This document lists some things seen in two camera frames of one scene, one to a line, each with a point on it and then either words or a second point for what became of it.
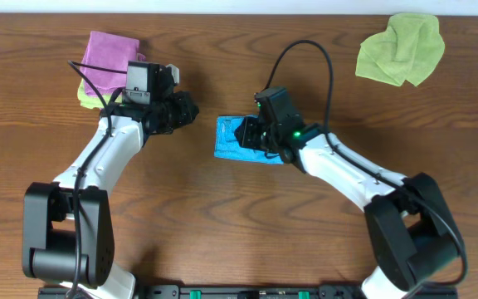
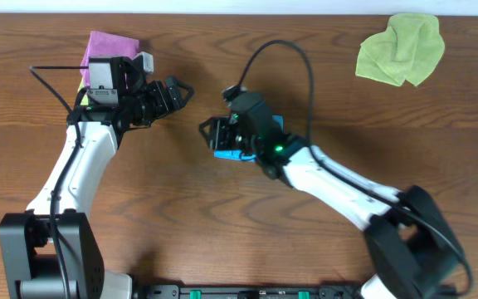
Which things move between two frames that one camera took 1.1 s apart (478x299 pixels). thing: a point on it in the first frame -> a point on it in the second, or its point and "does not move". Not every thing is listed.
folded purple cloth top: (109, 51) does not move
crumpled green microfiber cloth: (407, 50) does not move
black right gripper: (246, 133) -> (221, 135)
